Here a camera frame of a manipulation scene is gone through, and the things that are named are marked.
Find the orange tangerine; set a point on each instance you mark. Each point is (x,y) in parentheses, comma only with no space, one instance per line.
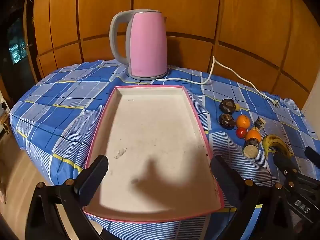
(243,121)
(253,136)

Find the wooden stool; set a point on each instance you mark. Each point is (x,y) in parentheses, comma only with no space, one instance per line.
(5,125)

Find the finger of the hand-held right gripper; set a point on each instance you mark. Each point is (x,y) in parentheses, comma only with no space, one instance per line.
(313,154)
(283,161)

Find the cylindrical sugarcane piece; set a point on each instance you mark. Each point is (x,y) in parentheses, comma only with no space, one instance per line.
(251,149)

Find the dark door with window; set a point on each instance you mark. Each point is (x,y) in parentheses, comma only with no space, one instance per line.
(18,47)

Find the pink rimmed white tray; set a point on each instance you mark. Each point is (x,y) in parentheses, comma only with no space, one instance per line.
(150,142)

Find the pink electric kettle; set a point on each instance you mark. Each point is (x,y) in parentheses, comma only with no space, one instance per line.
(147,42)

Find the small wedge sugarcane piece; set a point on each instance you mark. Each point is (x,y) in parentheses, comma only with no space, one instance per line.
(259,124)

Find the wooden panelled wardrobe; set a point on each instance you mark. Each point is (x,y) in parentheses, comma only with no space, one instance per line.
(187,12)

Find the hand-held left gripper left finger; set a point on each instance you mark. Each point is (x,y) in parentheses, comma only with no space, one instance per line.
(92,181)

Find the blue plaid tablecloth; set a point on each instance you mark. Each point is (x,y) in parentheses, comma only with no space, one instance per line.
(62,100)

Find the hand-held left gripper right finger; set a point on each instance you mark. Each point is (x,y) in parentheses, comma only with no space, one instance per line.
(223,180)

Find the yellow spotted banana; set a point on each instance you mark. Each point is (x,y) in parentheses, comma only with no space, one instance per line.
(275,143)

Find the dark brown mangosteen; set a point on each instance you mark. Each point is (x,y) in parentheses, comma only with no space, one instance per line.
(227,105)
(227,121)

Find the red tomato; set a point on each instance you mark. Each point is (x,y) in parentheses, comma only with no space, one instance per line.
(241,132)

